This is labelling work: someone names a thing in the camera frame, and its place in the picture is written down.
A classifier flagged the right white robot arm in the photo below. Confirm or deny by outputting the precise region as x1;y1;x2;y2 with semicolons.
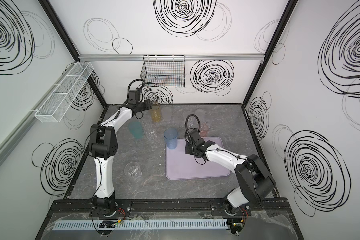
185;129;277;216

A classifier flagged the clear faceted glass tumbler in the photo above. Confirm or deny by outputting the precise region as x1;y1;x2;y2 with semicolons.
186;114;195;128

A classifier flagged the pink translucent cup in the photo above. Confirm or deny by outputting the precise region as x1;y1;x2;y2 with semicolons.
200;123;209;138

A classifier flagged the black wire basket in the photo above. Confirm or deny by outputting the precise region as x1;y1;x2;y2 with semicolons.
141;60;186;88

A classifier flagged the frosted white cup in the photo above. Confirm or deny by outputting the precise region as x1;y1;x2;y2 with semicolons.
161;107;173;122

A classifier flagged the clear glass lying front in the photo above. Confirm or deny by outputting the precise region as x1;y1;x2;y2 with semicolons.
124;162;142;182

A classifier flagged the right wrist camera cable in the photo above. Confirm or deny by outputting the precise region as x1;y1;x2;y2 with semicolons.
184;113;202;142

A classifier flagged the teal translucent cup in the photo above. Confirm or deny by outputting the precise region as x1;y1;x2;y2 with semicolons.
128;121;144;139

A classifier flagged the aluminium wall rail left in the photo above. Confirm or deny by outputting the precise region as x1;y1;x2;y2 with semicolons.
0;64;76;181

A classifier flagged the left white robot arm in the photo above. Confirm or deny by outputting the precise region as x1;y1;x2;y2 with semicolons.
89;100;152;215

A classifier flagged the amber translucent cup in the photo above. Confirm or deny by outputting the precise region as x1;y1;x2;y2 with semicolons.
150;102;162;123

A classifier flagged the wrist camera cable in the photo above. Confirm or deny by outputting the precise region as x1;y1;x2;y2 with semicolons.
127;78;147;103
184;113;202;142

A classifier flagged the white slotted cable duct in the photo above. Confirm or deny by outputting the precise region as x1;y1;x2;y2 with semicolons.
52;219;229;231

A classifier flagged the blue translucent tall cup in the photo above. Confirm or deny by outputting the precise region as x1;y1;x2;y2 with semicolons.
164;128;178;150

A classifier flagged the white mesh wall shelf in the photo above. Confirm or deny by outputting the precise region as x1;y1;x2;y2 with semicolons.
35;62;94;123

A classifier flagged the lilac plastic tray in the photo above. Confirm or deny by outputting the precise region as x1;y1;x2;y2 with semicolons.
166;139;231;180

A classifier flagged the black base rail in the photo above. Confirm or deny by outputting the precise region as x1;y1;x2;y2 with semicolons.
47;198;293;218

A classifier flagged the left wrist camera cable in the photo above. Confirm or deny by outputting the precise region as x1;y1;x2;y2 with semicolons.
127;78;147;103

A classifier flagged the aluminium wall rail back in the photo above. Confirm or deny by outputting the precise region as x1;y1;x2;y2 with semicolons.
79;53;265;62

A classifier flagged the aluminium wall rail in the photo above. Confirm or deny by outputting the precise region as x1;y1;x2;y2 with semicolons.
0;64;76;181
79;53;265;62

